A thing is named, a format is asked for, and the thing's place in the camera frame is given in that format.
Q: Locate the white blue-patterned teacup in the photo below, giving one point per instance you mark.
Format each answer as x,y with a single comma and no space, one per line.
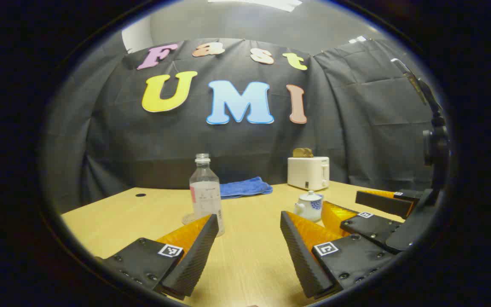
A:
311,209

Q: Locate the blue folded towel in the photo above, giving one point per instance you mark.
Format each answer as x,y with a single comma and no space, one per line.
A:
243,187

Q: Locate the white toaster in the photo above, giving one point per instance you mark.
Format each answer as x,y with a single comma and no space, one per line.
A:
307,172

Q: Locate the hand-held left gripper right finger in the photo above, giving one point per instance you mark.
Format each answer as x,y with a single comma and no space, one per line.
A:
298,256

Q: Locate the clear plastic water bottle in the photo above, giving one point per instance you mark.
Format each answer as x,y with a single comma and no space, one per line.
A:
205,192

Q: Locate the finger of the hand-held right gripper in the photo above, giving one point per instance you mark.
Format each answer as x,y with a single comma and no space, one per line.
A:
382,204
369,228

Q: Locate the white teacup lid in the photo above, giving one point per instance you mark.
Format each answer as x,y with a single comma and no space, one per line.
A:
310,196

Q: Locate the brown toast slice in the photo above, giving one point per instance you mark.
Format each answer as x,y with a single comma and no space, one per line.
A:
303,152

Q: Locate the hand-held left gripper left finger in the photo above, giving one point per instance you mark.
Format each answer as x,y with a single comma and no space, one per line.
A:
200,251

